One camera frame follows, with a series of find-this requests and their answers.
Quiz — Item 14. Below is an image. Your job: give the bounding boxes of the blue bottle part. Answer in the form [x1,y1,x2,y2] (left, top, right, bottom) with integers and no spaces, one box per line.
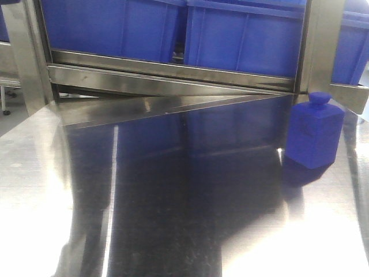
[285,92,345,169]

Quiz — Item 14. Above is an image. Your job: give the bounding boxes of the stainless steel shelf rack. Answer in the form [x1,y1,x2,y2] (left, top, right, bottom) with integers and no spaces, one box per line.
[1,1,368,118]

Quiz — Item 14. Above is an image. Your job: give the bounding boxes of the blue bin, rack left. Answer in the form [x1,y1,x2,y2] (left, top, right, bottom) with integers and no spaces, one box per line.
[42,0,186,63]

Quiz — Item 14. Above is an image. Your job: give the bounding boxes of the blue bin, rack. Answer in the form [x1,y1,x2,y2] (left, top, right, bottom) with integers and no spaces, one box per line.
[184,1,305,78]
[332,12,368,85]
[42,0,186,63]

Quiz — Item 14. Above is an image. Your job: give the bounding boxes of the blue bin, rack middle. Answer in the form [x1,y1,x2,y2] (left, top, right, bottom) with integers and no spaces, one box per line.
[184,1,305,78]

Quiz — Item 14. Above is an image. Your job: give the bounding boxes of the blue bin, rack right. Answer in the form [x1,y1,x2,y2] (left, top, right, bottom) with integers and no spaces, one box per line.
[332,12,368,85]

